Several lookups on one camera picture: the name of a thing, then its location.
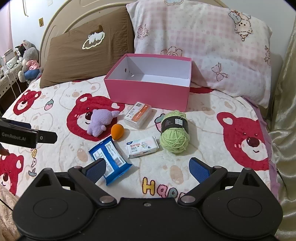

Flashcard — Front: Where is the blue wet wipes pack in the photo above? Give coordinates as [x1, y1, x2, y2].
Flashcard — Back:
[89, 136, 132, 186]

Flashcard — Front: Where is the green yarn ball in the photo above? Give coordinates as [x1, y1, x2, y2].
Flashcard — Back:
[160, 110, 190, 154]

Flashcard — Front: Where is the white tissue pack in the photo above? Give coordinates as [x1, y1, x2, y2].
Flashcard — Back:
[126, 136, 159, 159]

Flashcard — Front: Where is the orange makeup sponge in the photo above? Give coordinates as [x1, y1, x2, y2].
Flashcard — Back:
[111, 123, 125, 140]

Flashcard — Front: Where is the purple plush toy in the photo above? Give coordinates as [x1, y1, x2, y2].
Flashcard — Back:
[87, 109, 120, 137]

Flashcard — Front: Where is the clear box orange label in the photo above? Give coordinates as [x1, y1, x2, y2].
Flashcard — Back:
[124, 102, 152, 130]

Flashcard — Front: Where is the person's left hand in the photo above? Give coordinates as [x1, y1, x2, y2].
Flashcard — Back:
[0, 144, 10, 156]

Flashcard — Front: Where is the bedside table with cloth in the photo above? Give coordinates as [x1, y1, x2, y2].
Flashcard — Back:
[1, 56, 27, 114]

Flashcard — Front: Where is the grey plush toy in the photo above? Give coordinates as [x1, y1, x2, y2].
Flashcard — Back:
[18, 40, 41, 83]

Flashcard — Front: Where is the bear print bed blanket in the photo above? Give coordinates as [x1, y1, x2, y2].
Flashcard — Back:
[1, 77, 279, 199]

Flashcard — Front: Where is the black white plush toy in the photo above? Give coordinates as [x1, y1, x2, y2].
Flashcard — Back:
[16, 44, 26, 63]

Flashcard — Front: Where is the gold curtain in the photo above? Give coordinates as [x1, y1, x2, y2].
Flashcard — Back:
[269, 27, 295, 240]

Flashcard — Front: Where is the brown pillow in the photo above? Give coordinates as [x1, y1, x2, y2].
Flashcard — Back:
[40, 7, 134, 88]

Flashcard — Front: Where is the pink beige blanket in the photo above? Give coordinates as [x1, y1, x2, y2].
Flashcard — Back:
[0, 185, 20, 240]

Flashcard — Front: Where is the pink cardboard box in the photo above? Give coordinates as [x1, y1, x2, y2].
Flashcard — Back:
[104, 54, 192, 111]

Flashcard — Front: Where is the pink checkered pillow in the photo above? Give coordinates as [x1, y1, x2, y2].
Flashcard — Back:
[126, 1, 272, 108]

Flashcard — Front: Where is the beige bed headboard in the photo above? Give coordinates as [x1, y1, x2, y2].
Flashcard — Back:
[38, 0, 228, 68]

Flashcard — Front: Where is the white cable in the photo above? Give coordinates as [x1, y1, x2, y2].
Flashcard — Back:
[4, 69, 23, 95]

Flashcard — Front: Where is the yellow wall sticker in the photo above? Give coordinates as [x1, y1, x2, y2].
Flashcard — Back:
[39, 18, 44, 27]

